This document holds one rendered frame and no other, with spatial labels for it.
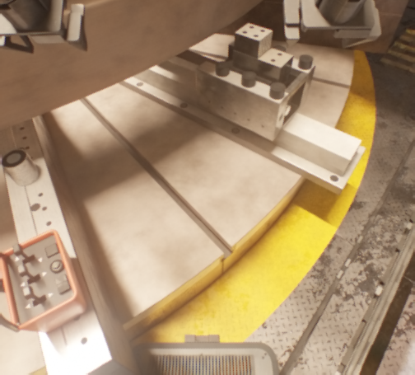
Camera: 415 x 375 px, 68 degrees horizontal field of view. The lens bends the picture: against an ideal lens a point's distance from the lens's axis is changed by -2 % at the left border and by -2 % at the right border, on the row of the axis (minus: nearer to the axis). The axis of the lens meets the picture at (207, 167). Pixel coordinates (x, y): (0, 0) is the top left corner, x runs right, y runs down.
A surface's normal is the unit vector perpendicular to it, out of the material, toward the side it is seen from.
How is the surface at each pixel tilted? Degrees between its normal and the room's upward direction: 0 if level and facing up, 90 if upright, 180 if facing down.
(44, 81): 90
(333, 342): 0
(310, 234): 0
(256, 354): 0
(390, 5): 90
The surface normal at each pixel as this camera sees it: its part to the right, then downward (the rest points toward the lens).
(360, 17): -0.01, -0.18
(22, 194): -0.02, -0.64
